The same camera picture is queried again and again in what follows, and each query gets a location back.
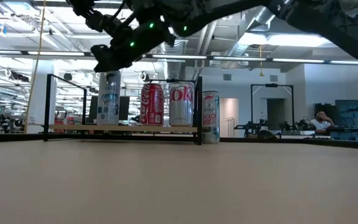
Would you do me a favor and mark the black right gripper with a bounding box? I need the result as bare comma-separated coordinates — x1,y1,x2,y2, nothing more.
90,17,177,73

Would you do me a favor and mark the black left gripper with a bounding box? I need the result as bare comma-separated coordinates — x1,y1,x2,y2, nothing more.
65,0,96,17

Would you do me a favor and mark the Celsius Arctic Vibe can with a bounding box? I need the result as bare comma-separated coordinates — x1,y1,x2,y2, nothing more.
96,70,121,126

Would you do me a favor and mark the red Coca-Cola can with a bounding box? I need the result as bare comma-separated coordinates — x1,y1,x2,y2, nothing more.
139,83,165,127

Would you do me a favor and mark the Celsius Peach Vibe can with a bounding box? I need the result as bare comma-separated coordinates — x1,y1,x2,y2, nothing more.
201,90,221,144

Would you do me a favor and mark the black-framed wooden shelf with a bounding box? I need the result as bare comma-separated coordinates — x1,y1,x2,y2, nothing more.
43,73,203,146

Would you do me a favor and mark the long ceiling light strip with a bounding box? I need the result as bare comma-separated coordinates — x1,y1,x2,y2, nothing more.
0,49,95,58
147,54,358,66

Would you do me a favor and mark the black computer monitor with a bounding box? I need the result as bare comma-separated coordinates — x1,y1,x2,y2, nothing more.
118,96,131,121
88,95,100,124

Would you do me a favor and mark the silver Diet Coke can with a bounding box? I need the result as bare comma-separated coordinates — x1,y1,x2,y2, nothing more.
168,81,195,127

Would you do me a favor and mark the seated person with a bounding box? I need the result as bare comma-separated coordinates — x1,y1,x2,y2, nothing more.
309,111,335,135

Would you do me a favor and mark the dark background monitor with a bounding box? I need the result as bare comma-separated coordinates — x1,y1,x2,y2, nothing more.
335,99,358,128

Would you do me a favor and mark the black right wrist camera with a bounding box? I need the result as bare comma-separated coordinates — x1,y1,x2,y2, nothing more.
84,11,115,34

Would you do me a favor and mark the yellow hanging cable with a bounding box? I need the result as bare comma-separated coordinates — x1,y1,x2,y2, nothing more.
24,0,47,134

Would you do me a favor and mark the black table edge rail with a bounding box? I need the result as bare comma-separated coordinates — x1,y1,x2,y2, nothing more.
0,133,358,151

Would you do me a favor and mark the silver ceiling duct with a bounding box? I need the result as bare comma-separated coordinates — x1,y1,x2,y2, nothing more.
220,6,279,70

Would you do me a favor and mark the black metal frame stand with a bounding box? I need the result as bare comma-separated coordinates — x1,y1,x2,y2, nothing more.
250,83,294,133

